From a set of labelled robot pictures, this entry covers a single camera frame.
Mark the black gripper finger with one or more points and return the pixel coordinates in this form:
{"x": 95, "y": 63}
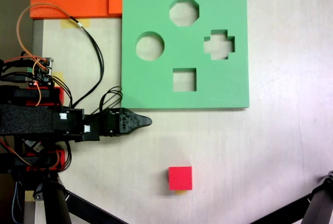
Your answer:
{"x": 132, "y": 118}
{"x": 128, "y": 128}

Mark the red square block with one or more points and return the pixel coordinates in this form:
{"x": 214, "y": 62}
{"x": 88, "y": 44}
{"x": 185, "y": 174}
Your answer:
{"x": 180, "y": 178}

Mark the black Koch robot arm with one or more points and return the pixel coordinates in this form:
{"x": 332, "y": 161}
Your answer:
{"x": 26, "y": 120}

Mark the red base clamp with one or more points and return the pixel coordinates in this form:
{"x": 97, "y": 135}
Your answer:
{"x": 58, "y": 95}
{"x": 60, "y": 156}

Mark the yellow tape piece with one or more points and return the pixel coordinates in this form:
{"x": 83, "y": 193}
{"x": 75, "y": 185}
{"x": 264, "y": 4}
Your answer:
{"x": 29, "y": 196}
{"x": 86, "y": 23}
{"x": 59, "y": 75}
{"x": 180, "y": 191}

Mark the green shape sorting board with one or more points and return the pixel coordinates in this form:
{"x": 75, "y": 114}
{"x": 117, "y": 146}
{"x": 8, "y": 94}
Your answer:
{"x": 221, "y": 91}

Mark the black camera tripod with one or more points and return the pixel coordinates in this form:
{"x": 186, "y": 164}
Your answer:
{"x": 86, "y": 208}

